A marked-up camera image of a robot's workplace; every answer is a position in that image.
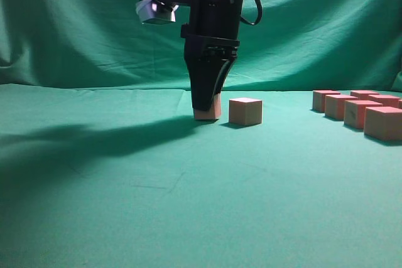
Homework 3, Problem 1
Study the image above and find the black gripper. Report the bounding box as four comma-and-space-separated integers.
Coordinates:
180, 0, 243, 110

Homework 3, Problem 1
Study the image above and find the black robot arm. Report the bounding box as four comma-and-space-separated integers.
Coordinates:
181, 0, 243, 111

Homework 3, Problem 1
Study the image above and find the green cloth backdrop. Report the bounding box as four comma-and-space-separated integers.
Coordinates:
1, 0, 401, 92

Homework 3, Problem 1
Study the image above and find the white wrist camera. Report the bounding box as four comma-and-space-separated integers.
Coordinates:
136, 0, 179, 25

